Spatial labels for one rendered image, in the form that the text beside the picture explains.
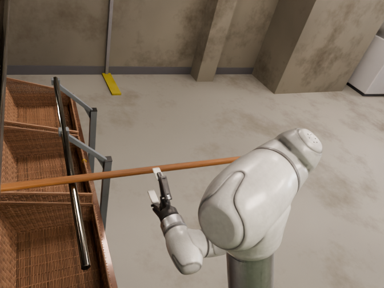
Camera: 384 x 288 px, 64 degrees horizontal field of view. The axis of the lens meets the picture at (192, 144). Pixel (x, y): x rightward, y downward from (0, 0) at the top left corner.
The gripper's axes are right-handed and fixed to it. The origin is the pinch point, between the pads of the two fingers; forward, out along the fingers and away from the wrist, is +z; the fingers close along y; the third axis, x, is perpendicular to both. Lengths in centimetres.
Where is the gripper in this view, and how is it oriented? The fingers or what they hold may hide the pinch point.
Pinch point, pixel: (154, 182)
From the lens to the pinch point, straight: 133.0
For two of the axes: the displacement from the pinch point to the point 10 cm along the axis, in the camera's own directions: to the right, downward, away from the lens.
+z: -3.9, -6.3, 6.7
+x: 8.9, -0.8, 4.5
